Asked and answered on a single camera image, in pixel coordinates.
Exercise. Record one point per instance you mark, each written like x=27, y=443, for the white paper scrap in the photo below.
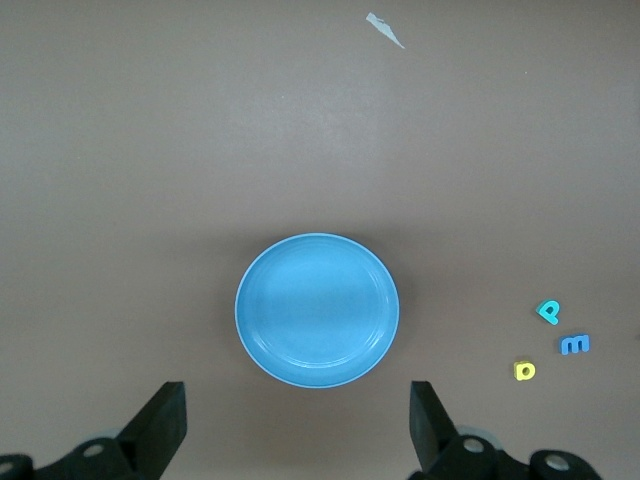
x=382, y=26

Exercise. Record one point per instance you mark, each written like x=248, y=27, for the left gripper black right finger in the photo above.
x=430, y=425

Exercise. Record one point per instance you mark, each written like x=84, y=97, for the teal foam letter p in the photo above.
x=553, y=318

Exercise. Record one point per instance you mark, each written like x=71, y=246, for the yellow foam letter a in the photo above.
x=517, y=371

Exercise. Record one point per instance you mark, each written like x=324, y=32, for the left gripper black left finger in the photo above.
x=160, y=425

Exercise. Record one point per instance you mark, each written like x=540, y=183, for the blue foam letter m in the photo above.
x=563, y=346

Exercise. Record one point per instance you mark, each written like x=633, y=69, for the blue plate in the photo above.
x=315, y=310

